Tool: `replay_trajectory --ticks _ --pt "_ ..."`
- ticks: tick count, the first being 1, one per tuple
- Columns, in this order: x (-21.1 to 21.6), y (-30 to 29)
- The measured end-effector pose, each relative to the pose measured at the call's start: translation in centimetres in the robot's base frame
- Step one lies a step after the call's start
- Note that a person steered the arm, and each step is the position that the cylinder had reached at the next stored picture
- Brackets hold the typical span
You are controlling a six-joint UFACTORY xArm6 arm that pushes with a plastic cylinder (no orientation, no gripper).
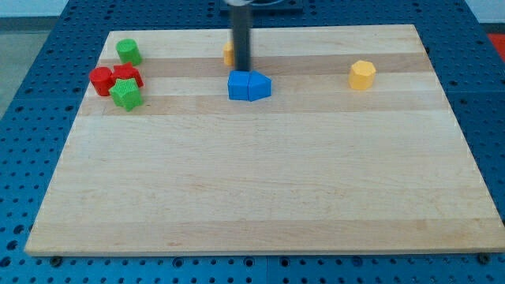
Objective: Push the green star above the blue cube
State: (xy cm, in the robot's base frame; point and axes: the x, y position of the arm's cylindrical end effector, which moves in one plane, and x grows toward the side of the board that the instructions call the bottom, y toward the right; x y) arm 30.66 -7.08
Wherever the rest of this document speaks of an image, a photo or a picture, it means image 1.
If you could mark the green star block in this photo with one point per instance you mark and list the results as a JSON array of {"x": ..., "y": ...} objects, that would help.
[{"x": 126, "y": 94}]

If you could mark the blue cube block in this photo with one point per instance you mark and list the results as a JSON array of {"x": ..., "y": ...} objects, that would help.
[{"x": 238, "y": 85}]

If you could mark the red star block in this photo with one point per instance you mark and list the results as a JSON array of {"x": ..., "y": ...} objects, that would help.
[{"x": 127, "y": 71}]

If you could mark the blue pentagon block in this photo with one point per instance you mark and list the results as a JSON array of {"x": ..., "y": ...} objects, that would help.
[{"x": 259, "y": 86}]

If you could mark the wooden board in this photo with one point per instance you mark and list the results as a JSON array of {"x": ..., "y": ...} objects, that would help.
[{"x": 316, "y": 168}]

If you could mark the yellow block behind rod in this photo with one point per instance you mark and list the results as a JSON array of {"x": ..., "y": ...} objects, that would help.
[{"x": 228, "y": 53}]

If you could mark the yellow hexagon block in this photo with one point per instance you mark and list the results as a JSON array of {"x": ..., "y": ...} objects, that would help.
[{"x": 362, "y": 75}]

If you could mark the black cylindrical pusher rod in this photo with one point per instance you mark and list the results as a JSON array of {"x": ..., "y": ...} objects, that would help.
[{"x": 241, "y": 21}]

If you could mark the green cylinder block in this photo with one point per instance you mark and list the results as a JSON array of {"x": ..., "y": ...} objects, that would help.
[{"x": 128, "y": 51}]

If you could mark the red cylinder block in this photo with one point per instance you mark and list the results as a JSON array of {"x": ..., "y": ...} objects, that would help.
[{"x": 101, "y": 80}]

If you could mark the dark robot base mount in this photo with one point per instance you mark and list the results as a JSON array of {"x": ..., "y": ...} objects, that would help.
[{"x": 264, "y": 7}]

